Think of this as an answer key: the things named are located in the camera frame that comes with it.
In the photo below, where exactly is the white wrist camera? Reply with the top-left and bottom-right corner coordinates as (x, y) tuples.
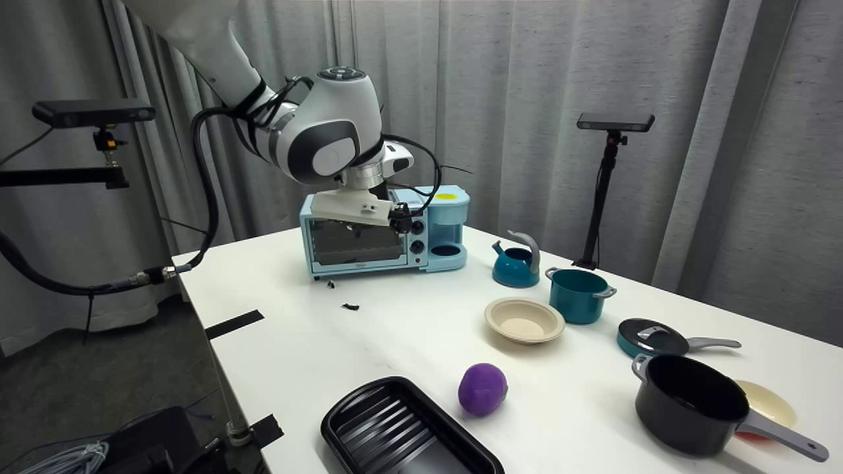
(310, 189), (398, 228)

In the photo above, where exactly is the black box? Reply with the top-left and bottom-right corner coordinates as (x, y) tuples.
(97, 406), (221, 474)

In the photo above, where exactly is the toaster oven glass door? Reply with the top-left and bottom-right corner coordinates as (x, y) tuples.
(302, 215), (413, 277)

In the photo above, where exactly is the camera on tripod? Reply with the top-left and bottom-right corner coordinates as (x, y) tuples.
(571, 112), (657, 271)

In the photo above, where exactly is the black pan lid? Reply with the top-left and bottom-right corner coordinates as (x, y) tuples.
(619, 318), (690, 357)

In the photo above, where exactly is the light blue toaster oven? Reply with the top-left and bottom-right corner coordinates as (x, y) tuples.
(299, 185), (472, 280)

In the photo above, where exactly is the coil of grey cable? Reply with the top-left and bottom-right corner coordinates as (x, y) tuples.
(14, 440), (110, 474)

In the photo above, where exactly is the purple toy eggplant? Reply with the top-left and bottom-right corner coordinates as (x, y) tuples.
(458, 363), (510, 418)

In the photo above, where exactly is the teal pan with grey handle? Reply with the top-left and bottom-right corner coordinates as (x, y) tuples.
(616, 318), (743, 360)

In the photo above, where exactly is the beige bowl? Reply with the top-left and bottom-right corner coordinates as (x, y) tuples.
(484, 297), (566, 345)

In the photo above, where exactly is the beige plate with red underside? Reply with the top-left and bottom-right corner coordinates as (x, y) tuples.
(733, 379), (798, 442)

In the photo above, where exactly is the black ribbed baking tray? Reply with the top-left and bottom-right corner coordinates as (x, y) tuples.
(320, 376), (506, 474)

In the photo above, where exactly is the strip of black tape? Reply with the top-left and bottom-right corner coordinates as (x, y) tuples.
(205, 309), (265, 341)
(249, 413), (285, 450)

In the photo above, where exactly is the teal pot with grey handles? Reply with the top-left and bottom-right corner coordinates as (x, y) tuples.
(545, 267), (618, 325)

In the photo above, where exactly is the camera on mount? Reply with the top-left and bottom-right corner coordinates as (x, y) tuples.
(0, 98), (157, 192)

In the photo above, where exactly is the grey curtain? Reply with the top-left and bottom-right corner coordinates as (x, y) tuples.
(0, 0), (843, 358)

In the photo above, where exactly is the teal kettle with grey handle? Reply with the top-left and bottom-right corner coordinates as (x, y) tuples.
(491, 230), (541, 289)

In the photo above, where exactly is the black saucepan with grey handle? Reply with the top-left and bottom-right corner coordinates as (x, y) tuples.
(632, 354), (830, 463)

